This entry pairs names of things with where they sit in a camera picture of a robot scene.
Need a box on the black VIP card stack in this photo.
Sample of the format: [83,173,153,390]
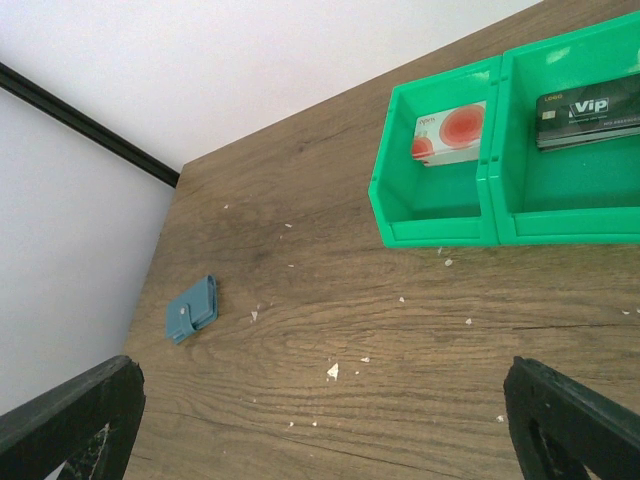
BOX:
[536,74,639,151]

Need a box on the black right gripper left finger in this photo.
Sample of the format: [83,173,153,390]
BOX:
[1,355,146,479]

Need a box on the black frame post left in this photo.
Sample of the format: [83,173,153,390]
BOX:
[1,63,180,188]

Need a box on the green plastic bin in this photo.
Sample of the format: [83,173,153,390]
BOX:
[369,56,502,248]
[488,12,639,245]

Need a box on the right green plastic bin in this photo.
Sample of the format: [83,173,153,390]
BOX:
[488,12,639,245]

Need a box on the blue card holder wallet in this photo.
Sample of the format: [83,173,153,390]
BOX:
[165,275,218,344]

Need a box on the red circles card stack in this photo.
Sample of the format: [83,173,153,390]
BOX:
[411,101,486,167]

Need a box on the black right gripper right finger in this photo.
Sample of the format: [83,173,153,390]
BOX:
[503,356,639,479]

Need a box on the left green plastic bin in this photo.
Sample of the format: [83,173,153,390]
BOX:
[369,56,502,248]

